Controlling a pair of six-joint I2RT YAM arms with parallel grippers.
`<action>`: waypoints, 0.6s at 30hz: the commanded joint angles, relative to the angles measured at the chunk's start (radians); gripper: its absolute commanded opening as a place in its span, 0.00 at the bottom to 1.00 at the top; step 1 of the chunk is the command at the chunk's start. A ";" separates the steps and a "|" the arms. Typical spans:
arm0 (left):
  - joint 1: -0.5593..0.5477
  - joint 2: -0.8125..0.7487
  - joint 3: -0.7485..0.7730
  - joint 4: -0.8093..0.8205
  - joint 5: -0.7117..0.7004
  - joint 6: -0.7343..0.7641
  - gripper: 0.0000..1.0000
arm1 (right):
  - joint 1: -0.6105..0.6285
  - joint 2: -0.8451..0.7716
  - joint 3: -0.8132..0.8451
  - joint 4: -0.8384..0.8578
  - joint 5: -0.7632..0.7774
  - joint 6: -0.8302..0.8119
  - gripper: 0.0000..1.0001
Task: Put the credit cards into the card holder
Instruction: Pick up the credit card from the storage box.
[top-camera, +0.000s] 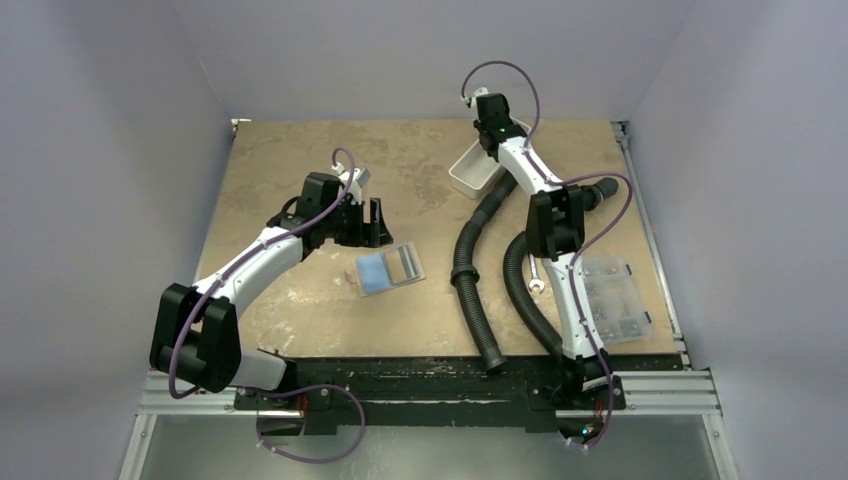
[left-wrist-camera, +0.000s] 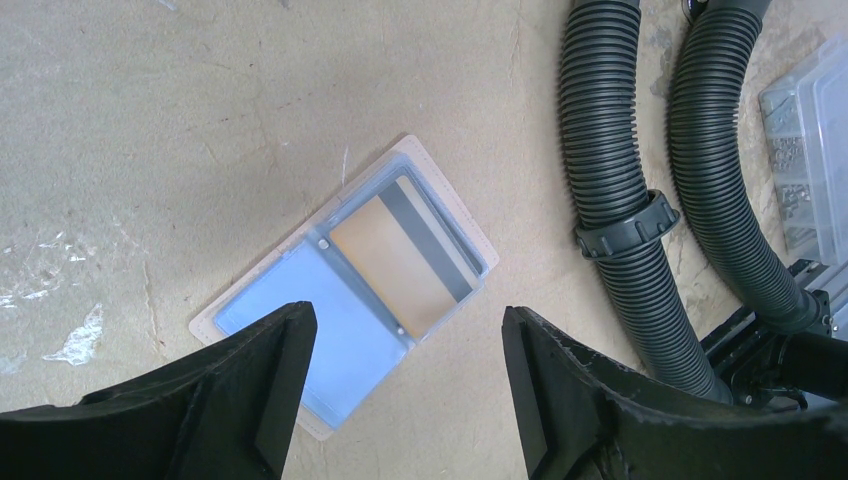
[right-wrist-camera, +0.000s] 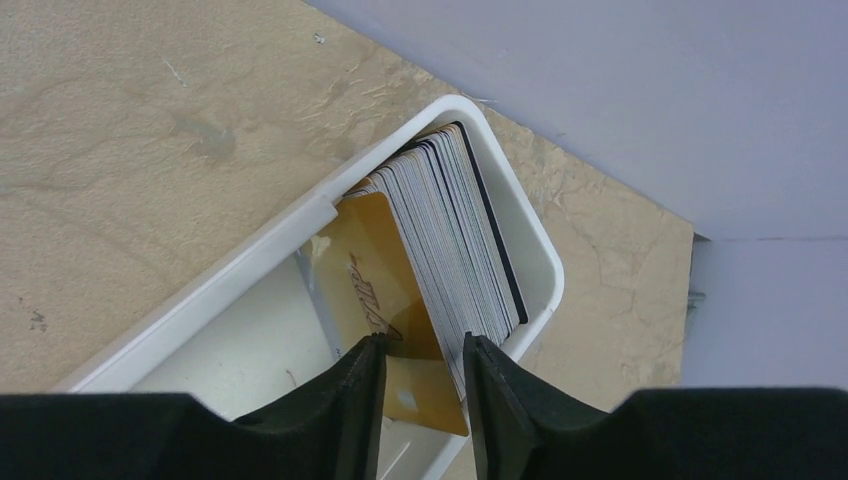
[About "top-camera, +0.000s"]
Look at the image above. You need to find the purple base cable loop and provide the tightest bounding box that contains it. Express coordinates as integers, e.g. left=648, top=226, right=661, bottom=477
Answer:
left=254, top=380, right=368, bottom=465

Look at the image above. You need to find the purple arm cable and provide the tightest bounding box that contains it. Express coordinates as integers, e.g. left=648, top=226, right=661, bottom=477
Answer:
left=167, top=146, right=357, bottom=401
left=460, top=60, right=635, bottom=452

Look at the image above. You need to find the clear plastic screw organizer box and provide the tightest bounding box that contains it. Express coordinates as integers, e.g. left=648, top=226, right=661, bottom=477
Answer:
left=582, top=255, right=653, bottom=345

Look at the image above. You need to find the beige leather card holder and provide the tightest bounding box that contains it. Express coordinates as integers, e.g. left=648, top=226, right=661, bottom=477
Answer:
left=343, top=242, right=426, bottom=297

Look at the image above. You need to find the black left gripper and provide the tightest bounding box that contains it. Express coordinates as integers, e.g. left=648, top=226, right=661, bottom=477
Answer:
left=322, top=197, right=391, bottom=249

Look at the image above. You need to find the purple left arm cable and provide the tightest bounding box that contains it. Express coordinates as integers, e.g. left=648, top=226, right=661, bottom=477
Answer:
left=167, top=146, right=357, bottom=401

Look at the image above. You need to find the black corrugated hose right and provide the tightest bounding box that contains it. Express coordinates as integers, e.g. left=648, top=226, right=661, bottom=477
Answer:
left=502, top=176, right=620, bottom=366

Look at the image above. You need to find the striped grey credit card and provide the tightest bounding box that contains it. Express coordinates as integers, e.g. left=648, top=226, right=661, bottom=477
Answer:
left=383, top=243, right=424, bottom=287

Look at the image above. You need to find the black corrugated hose left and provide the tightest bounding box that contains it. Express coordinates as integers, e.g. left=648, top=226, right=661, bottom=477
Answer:
left=450, top=170, right=521, bottom=374

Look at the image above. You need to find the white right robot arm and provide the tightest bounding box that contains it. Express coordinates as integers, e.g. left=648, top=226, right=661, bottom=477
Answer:
left=466, top=88, right=633, bottom=411

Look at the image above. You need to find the black corrugated hose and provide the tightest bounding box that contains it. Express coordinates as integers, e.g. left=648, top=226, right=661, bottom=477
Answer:
left=502, top=176, right=620, bottom=366
left=450, top=170, right=521, bottom=374

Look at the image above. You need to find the aluminium frame rail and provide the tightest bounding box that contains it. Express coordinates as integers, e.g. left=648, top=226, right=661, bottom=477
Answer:
left=611, top=121, right=721, bottom=415

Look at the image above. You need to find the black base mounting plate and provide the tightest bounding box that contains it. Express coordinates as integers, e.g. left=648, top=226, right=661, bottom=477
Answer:
left=234, top=355, right=602, bottom=437

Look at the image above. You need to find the white plastic card bin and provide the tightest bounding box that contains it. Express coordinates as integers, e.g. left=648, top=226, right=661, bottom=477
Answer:
left=448, top=118, right=538, bottom=200

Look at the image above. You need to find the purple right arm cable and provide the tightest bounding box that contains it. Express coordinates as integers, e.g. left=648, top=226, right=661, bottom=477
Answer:
left=460, top=60, right=635, bottom=452

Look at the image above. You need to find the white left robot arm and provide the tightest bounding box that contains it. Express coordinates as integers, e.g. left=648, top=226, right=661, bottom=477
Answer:
left=149, top=167, right=393, bottom=409

